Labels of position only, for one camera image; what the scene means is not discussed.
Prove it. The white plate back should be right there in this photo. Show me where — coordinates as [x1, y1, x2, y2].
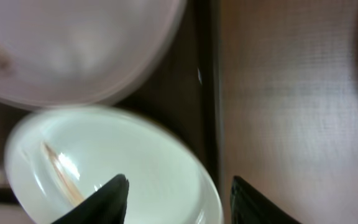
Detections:
[0, 0, 186, 108]

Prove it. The white plate front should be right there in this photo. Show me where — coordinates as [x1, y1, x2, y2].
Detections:
[4, 106, 224, 224]

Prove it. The white plate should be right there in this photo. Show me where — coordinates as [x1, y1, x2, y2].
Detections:
[4, 106, 224, 224]
[0, 0, 186, 108]

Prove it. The brown plastic tray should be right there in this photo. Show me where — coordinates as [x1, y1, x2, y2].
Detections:
[0, 1, 221, 206]

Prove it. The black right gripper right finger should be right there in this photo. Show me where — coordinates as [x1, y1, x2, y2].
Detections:
[230, 175, 300, 224]

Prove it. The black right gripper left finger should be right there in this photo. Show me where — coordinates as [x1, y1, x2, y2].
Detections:
[53, 174, 129, 224]

